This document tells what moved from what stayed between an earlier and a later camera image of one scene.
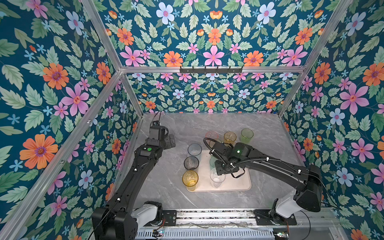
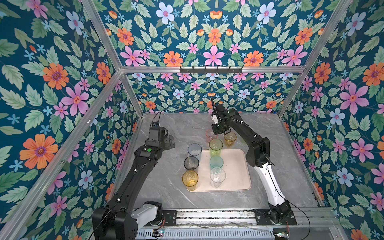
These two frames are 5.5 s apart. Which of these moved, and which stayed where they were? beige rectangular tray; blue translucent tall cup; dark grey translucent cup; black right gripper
Moved: black right gripper
Stayed: dark grey translucent cup; blue translucent tall cup; beige rectangular tray
